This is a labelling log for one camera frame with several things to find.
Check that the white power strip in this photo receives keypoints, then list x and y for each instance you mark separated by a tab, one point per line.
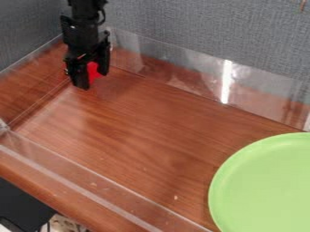
62	224

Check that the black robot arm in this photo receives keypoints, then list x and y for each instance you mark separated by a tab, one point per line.
88	10

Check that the clear acrylic barrier wall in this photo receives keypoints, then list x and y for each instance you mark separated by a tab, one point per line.
122	156

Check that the red plastic block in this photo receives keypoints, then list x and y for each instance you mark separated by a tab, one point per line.
93	71

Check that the green plate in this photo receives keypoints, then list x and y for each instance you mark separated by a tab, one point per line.
260	192

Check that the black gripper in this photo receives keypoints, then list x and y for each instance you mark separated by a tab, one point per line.
86	48

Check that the black box under table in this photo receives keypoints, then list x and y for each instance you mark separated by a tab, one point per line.
22	209

